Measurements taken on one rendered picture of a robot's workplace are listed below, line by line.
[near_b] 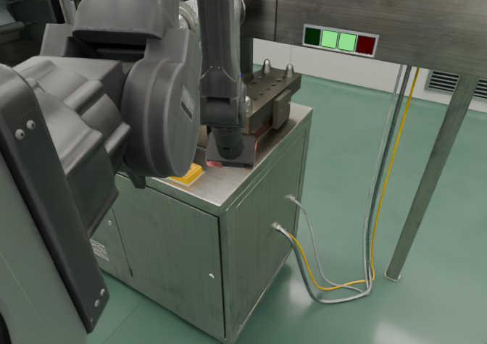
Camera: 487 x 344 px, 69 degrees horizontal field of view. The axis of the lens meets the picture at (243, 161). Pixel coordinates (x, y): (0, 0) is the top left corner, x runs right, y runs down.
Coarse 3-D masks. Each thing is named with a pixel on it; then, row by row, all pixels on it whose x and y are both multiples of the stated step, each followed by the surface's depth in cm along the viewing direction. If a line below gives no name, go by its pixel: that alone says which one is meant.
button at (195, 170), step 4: (192, 164) 105; (196, 164) 106; (192, 168) 104; (196, 168) 104; (200, 168) 104; (188, 172) 102; (192, 172) 102; (196, 172) 103; (200, 172) 105; (184, 176) 101; (188, 176) 101; (192, 176) 102; (196, 176) 104; (180, 180) 102; (184, 180) 101; (188, 180) 101; (192, 180) 102; (188, 184) 101
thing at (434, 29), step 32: (256, 0) 126; (288, 0) 120; (320, 0) 115; (352, 0) 110; (384, 0) 105; (416, 0) 101; (448, 0) 97; (480, 0) 94; (256, 32) 132; (288, 32) 126; (384, 32) 110; (416, 32) 105; (448, 32) 101; (480, 32) 97; (416, 64) 110; (448, 64) 105; (480, 64) 101
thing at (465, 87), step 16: (464, 80) 119; (464, 96) 122; (448, 112) 127; (464, 112) 124; (448, 128) 130; (448, 144) 132; (432, 160) 139; (432, 176) 142; (416, 192) 150; (432, 192) 145; (416, 208) 153; (416, 224) 157; (400, 240) 166; (400, 256) 171; (384, 272) 184; (400, 272) 176
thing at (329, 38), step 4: (324, 32) 118; (328, 32) 118; (332, 32) 117; (324, 36) 119; (328, 36) 118; (332, 36) 118; (336, 36) 117; (324, 40) 120; (328, 40) 119; (332, 40) 118; (324, 44) 120; (328, 44) 120; (332, 44) 119
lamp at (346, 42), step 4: (340, 36) 116; (344, 36) 116; (348, 36) 115; (352, 36) 114; (340, 40) 117; (344, 40) 116; (348, 40) 116; (352, 40) 115; (340, 44) 118; (344, 44) 117; (348, 44) 116; (352, 44) 116; (340, 48) 118; (344, 48) 118; (348, 48) 117; (352, 48) 116
